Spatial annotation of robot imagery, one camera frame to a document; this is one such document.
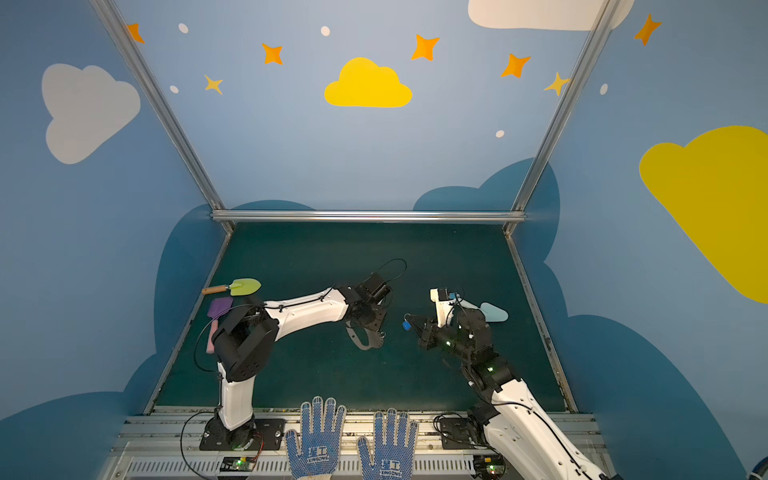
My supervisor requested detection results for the horizontal aluminium frame bar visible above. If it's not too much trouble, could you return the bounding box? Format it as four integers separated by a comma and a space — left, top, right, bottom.
211, 210, 526, 224

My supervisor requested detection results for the purple toy spatula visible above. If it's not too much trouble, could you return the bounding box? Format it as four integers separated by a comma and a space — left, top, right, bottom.
206, 297, 233, 355

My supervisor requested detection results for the right aluminium frame post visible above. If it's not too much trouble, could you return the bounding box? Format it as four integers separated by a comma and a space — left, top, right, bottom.
503, 0, 622, 240

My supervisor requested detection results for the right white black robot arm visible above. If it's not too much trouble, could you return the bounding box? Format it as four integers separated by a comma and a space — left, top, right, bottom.
404, 307, 610, 479

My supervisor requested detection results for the left green circuit board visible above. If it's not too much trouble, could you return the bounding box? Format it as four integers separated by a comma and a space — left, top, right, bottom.
219, 456, 257, 474

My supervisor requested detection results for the aluminium frame post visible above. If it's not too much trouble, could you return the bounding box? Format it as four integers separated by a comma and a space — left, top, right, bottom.
503, 0, 622, 240
90, 0, 226, 213

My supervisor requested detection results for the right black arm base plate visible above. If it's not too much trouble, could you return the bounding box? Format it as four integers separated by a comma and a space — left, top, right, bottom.
433, 412, 523, 453

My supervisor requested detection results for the left blue dotted work glove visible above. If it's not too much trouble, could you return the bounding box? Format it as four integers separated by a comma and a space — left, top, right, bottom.
285, 396, 346, 480

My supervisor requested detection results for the left aluminium frame post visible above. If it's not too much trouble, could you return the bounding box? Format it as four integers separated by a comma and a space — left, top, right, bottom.
90, 0, 226, 213

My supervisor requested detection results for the green circuit board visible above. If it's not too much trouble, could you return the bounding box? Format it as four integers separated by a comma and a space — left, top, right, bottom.
219, 456, 257, 474
472, 455, 507, 480

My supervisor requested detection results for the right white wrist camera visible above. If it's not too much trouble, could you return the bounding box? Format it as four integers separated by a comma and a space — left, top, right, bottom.
430, 288, 461, 328

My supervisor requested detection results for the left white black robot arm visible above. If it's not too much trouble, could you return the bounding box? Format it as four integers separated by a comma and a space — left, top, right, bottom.
199, 273, 391, 451

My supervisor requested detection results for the blue dotted work glove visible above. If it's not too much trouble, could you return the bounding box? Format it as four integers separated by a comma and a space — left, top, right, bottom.
285, 396, 346, 480
357, 408, 419, 480

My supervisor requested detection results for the right green circuit board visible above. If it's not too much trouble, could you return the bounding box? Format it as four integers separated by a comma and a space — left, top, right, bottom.
472, 455, 507, 480

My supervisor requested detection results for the right blue dotted work glove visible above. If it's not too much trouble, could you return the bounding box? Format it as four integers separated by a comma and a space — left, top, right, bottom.
357, 408, 419, 480

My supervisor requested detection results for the light blue toy spatula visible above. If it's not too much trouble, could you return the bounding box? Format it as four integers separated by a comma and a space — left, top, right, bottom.
459, 297, 509, 323

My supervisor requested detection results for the front aluminium rail base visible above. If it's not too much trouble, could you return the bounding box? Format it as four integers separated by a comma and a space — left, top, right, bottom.
97, 407, 617, 479

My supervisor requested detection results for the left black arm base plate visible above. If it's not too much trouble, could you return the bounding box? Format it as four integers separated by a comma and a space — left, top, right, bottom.
199, 416, 285, 451

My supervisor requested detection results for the green toy spatula wooden handle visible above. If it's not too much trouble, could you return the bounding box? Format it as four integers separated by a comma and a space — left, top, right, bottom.
201, 278, 262, 297

